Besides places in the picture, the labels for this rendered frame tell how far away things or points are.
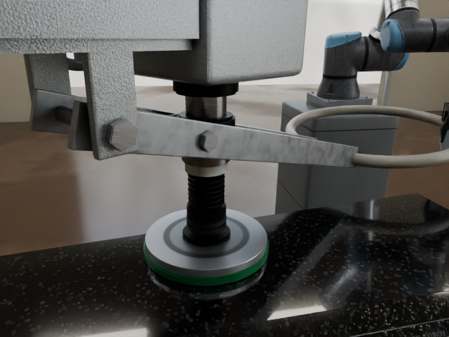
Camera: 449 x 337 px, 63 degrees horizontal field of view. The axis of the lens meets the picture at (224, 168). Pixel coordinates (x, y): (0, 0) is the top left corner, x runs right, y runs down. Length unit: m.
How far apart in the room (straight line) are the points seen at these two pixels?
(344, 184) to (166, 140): 1.33
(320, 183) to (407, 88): 5.24
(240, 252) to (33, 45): 0.42
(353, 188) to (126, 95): 1.45
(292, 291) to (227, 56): 0.35
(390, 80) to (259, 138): 6.03
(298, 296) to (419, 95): 6.48
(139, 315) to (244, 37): 0.38
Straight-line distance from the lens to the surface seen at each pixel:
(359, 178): 1.74
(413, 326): 0.63
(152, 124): 0.44
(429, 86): 7.03
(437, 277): 0.69
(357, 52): 1.71
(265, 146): 0.61
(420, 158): 0.94
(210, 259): 0.59
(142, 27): 0.38
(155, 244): 0.63
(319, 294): 0.59
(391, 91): 6.62
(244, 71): 0.47
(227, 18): 0.44
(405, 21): 1.19
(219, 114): 0.55
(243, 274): 0.59
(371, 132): 1.69
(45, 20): 0.34
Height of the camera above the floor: 1.16
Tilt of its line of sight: 20 degrees down
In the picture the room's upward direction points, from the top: 1 degrees clockwise
